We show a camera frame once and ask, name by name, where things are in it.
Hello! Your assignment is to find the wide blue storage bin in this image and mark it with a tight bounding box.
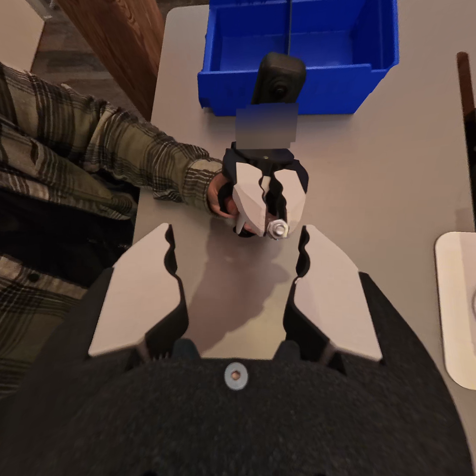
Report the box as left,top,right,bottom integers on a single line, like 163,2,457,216
197,0,400,117

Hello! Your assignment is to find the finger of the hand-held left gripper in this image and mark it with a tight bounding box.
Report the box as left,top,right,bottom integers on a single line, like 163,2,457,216
232,162,279,237
269,168,308,232

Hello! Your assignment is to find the person's torso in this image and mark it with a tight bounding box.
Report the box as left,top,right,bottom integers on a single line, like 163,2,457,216
0,178,141,400

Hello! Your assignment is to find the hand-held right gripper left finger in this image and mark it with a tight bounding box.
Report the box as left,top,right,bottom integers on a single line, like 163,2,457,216
88,223,189,360

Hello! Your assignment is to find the person's left hand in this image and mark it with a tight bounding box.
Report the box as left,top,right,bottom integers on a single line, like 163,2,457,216
206,173,240,221

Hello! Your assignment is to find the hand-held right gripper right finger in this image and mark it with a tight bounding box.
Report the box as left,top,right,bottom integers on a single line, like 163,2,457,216
283,224,384,363

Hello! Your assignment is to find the person's left forearm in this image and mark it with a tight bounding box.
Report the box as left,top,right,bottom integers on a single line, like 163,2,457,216
0,61,224,224

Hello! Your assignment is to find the black smartphone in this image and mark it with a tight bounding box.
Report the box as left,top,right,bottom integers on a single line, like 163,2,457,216
462,106,476,233

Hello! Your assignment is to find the black bin divider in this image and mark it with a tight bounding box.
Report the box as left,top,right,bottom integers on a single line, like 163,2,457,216
285,0,295,55

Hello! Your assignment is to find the white board stand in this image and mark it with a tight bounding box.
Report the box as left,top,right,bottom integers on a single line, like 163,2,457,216
434,231,476,391

